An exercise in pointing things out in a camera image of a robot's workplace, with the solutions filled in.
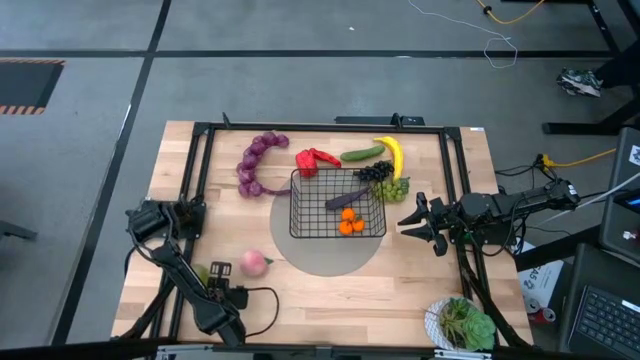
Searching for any red drink can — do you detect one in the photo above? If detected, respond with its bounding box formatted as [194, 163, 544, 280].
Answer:
[533, 306, 558, 326]

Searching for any black hazard-striped floor mat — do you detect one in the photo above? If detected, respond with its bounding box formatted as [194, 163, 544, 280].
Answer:
[0, 58, 66, 116]

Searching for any black wire basket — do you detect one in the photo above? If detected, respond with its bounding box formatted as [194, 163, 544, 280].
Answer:
[288, 167, 388, 240]

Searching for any round grey placemat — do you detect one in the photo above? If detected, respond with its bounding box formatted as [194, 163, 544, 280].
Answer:
[269, 175, 385, 278]

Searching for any yellow floor cable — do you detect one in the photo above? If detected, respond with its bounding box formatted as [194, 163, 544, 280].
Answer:
[474, 0, 546, 25]

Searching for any person's shoe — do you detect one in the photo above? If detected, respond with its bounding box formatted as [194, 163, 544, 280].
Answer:
[556, 67, 604, 98]

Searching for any black grape bunch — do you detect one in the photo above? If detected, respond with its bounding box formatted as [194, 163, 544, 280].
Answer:
[353, 159, 396, 183]

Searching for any black chair base leg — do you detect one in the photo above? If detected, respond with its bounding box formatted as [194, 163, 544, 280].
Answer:
[0, 219, 39, 241]

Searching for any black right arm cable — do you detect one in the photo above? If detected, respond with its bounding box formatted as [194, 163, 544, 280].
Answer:
[464, 214, 517, 259]

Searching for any white paper sign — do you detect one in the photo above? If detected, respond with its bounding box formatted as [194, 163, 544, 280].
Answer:
[517, 242, 566, 307]

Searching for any black desk leg frame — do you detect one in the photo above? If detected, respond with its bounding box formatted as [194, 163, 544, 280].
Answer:
[542, 0, 640, 136]

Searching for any potted green succulent plant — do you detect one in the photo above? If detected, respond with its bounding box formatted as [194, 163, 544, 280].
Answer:
[423, 296, 498, 352]

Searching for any white cord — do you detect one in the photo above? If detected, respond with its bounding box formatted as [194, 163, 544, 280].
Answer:
[537, 171, 640, 227]

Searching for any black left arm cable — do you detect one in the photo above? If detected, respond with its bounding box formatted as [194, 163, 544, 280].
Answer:
[243, 286, 281, 339]

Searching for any black crossbeam with silver brackets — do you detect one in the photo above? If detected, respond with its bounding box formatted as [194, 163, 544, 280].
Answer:
[0, 338, 640, 360]

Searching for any purple grape bunch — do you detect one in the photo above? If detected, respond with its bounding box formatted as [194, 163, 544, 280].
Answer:
[235, 131, 291, 199]

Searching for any green grape bunch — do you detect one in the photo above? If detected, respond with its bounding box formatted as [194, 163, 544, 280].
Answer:
[372, 176, 411, 204]

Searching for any pink peach with leaf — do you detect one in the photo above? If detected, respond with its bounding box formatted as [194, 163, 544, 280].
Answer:
[239, 249, 275, 279]

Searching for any grey device with sticker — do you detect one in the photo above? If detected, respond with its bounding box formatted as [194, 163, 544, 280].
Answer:
[598, 126, 640, 264]

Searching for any dark purple eggplant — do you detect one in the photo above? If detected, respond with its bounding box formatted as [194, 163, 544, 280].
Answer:
[324, 186, 374, 211]

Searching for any white floor cable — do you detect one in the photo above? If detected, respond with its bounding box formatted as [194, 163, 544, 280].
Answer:
[407, 0, 519, 70]

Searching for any person's leg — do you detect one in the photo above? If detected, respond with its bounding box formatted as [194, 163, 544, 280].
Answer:
[594, 42, 640, 90]

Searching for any black aluminium table frame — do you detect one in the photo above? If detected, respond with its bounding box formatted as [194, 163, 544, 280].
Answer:
[119, 112, 534, 351]

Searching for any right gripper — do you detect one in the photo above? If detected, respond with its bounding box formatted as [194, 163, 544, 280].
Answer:
[398, 191, 467, 258]

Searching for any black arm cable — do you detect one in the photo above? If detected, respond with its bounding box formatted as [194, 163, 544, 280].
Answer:
[464, 214, 517, 259]
[243, 286, 281, 339]

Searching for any black laptop keyboard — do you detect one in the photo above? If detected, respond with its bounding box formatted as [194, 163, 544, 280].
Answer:
[559, 243, 640, 360]

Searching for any green cucumber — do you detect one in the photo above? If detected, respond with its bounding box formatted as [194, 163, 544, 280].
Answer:
[339, 145, 387, 163]

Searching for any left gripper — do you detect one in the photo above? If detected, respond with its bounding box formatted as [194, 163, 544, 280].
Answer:
[206, 261, 250, 311]

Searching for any yellow extension cord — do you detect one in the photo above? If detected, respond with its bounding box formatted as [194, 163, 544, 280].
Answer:
[537, 148, 617, 171]

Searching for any yellow banana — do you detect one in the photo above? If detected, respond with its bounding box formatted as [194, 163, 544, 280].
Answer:
[373, 135, 405, 182]

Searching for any orange tangerine cluster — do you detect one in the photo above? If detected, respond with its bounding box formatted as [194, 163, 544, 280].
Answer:
[338, 207, 367, 237]

